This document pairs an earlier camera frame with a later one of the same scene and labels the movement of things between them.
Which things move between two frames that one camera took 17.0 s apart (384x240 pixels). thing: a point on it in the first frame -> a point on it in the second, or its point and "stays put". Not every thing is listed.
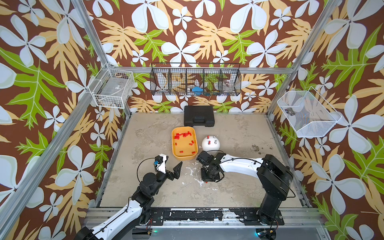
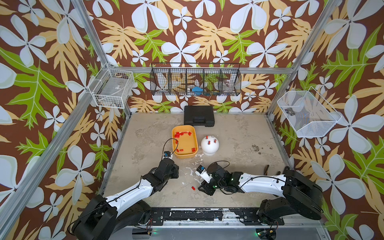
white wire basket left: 112,89 stays put
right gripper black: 204,179 -> 205,187
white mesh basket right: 310,115 stays put
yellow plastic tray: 184,143 stays put
